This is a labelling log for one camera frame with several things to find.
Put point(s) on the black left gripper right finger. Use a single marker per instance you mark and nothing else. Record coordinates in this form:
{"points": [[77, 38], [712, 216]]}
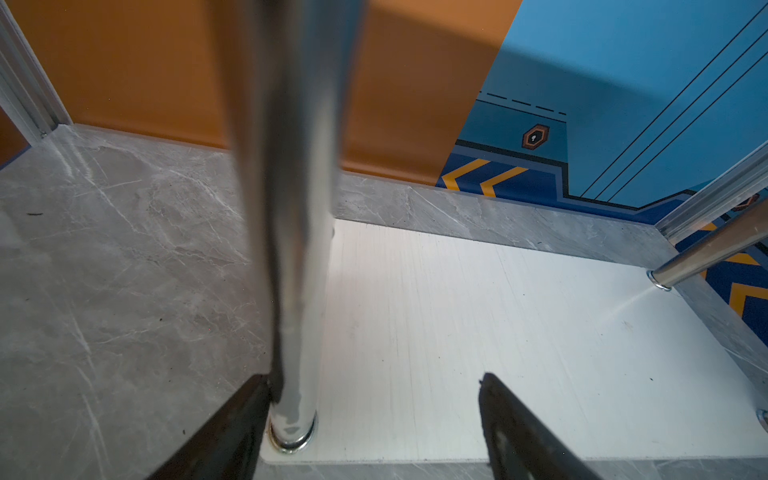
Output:
{"points": [[519, 445]]}

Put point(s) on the white two-tier shelf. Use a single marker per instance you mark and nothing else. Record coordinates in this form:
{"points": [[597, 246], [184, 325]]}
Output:
{"points": [[381, 336]]}

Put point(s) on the right aluminium corner post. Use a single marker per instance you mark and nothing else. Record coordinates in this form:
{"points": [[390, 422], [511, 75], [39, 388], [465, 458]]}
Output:
{"points": [[735, 186]]}

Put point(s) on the aluminium corner post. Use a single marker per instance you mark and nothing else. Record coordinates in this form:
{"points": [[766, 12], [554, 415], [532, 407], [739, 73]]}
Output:
{"points": [[27, 94], [735, 186]]}

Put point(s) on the left aluminium corner post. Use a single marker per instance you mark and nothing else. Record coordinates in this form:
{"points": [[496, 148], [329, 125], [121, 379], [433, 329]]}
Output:
{"points": [[27, 94]]}

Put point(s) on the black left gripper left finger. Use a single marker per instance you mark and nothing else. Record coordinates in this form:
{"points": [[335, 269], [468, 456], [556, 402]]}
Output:
{"points": [[227, 445]]}

